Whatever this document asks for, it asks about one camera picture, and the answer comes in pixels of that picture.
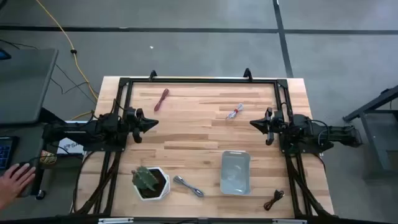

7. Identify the white printed label plate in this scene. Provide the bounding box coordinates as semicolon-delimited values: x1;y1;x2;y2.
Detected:
57;137;85;156

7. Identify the grey slanted panel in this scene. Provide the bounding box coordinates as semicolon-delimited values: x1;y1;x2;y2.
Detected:
0;47;59;126

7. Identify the clear grey plastic tray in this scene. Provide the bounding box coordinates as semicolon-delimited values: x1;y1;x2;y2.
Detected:
220;150;252;196

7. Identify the black aluminium table frame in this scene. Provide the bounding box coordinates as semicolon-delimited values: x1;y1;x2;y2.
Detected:
73;76;333;218

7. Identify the green cactus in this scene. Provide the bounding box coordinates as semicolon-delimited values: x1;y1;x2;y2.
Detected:
131;166;159;192

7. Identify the small patterned round object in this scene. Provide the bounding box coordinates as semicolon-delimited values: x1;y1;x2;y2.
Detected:
39;150;58;166

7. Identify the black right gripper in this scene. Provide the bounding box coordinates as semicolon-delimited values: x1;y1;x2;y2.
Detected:
249;106;287;146

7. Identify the yellow extension cord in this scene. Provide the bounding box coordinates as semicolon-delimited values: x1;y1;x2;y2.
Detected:
35;0;100;121

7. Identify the dark metal side stand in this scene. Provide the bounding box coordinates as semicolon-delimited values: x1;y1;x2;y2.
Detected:
342;85;398;181

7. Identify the white cable with red tie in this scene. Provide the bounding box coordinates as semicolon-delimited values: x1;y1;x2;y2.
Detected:
226;103;244;120

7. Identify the grey braided cable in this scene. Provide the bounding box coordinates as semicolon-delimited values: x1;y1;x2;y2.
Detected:
173;175;205;198

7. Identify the dark grey desk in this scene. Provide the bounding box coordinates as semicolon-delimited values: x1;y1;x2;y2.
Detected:
0;107;63;200

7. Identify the red USB-C cable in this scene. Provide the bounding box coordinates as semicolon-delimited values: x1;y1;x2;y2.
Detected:
154;88;170;113

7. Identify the potted cactus in white pot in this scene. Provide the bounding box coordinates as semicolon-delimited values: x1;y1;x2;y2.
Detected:
132;166;171;202

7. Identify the black USB-C cable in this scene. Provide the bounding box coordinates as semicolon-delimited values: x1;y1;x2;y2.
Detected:
263;189;285;212

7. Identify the person's hand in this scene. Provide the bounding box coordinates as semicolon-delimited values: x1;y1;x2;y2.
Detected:
0;163;37;210

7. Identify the thin black floor cable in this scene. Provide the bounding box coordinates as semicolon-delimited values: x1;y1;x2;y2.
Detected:
0;38;98;105

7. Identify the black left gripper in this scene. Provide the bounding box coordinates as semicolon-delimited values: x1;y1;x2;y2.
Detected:
126;107;160;144

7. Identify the silver table edge bracket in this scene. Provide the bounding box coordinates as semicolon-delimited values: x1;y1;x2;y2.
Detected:
271;218;308;224
97;217;135;224

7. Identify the keyboard with blue backlight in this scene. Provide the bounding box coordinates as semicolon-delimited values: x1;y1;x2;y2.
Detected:
0;136;19;170

